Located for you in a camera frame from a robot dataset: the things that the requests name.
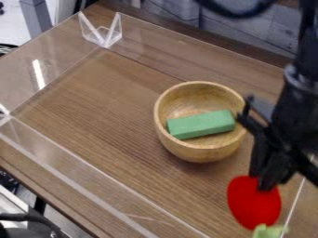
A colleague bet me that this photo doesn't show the clear acrylic corner bracket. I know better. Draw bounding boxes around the clear acrylic corner bracket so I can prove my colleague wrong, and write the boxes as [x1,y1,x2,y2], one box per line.
[79,11,122,48]

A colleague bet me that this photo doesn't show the green rectangular block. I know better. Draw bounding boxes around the green rectangular block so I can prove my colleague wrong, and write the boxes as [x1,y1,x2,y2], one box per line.
[168,110,237,140]

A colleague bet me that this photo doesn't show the grey post top left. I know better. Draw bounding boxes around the grey post top left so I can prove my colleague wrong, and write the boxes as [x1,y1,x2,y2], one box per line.
[19,0,53,38]

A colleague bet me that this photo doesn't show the red plush strawberry fruit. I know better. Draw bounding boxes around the red plush strawberry fruit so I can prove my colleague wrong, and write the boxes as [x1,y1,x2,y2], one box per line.
[226,176,288,238]

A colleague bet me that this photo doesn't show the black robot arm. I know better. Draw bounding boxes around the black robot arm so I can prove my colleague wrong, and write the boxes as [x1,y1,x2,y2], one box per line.
[238,0,318,191]

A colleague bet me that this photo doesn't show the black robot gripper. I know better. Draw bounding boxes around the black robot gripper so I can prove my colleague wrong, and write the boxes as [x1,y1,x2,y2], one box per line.
[238,64,318,192]

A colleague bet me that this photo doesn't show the black table leg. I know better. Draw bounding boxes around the black table leg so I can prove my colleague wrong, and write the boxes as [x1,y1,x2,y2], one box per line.
[34,197,46,215]

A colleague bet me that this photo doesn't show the clear acrylic enclosure wall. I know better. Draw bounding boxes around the clear acrylic enclosure wall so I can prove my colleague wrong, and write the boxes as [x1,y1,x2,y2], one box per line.
[0,11,318,238]

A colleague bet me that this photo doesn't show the black cable lower left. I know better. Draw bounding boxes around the black cable lower left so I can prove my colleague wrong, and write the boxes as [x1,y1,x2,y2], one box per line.
[0,212,61,238]

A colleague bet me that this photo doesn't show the light wooden bowl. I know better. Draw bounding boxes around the light wooden bowl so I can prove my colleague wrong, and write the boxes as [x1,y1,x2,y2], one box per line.
[153,81,248,163]

